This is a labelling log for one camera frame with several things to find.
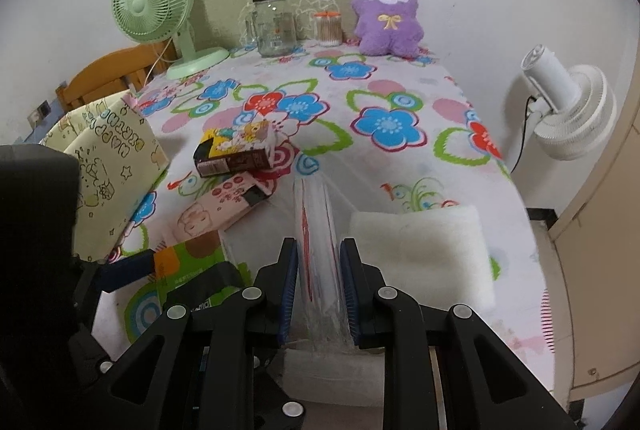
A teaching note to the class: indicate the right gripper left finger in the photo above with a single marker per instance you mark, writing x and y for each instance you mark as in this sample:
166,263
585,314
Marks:
208,369

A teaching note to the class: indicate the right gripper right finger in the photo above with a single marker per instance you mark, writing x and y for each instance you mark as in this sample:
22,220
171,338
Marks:
442,369

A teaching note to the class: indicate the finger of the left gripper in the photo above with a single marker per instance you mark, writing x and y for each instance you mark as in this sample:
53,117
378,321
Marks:
120,274

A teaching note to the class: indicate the clear plastic bag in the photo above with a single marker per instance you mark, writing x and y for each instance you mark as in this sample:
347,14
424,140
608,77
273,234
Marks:
320,283

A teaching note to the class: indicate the green orange box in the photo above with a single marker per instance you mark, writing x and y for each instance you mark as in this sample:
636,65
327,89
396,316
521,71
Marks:
197,273

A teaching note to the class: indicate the white foam sponge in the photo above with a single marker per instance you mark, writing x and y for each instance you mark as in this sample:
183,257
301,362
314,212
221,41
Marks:
437,256

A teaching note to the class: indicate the yellow patterned fabric box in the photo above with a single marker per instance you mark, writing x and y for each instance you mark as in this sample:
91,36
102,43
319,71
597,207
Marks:
120,160

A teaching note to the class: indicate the pink carton box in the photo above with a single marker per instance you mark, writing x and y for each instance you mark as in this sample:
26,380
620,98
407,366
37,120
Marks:
221,207

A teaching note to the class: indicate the yellow red snack box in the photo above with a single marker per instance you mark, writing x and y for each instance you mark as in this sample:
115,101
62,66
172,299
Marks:
241,148

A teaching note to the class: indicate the wooden chair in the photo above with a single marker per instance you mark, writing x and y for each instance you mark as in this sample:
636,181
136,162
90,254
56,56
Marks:
126,69

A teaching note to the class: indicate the floral tablecloth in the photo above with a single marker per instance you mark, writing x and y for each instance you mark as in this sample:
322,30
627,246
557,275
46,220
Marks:
387,135

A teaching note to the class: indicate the green desk fan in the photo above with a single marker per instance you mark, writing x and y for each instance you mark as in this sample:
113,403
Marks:
155,21

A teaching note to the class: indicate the white standing fan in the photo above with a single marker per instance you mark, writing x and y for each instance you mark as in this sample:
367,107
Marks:
573,109

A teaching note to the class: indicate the glass jar mug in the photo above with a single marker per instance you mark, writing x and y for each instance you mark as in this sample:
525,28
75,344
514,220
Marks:
271,26

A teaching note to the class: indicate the toothpick jar orange lid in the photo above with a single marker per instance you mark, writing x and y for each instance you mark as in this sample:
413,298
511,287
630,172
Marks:
328,28

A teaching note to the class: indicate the purple plush bunny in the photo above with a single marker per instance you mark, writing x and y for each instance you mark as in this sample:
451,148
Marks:
388,27

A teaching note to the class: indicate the wall power outlet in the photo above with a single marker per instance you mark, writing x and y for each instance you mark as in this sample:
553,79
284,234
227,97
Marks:
39,114

